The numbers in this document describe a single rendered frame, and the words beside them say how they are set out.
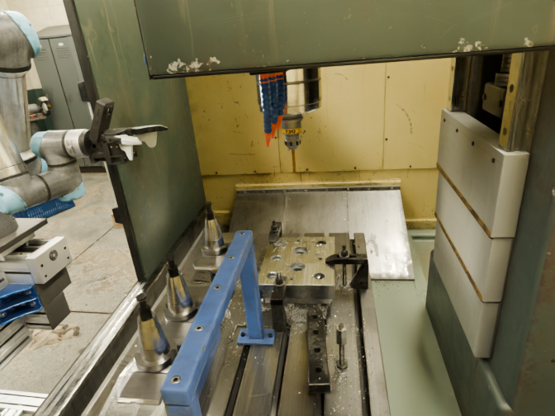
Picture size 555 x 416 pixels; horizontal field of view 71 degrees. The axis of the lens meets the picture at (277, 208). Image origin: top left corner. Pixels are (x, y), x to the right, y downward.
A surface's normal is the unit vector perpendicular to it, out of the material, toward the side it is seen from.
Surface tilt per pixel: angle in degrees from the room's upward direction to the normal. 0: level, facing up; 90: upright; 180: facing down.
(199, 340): 0
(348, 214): 24
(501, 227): 90
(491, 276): 90
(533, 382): 90
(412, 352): 0
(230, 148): 90
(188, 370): 0
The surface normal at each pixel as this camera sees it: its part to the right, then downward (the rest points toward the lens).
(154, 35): -0.13, 0.41
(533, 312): -0.79, 0.30
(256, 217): -0.12, -0.67
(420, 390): -0.08, -0.91
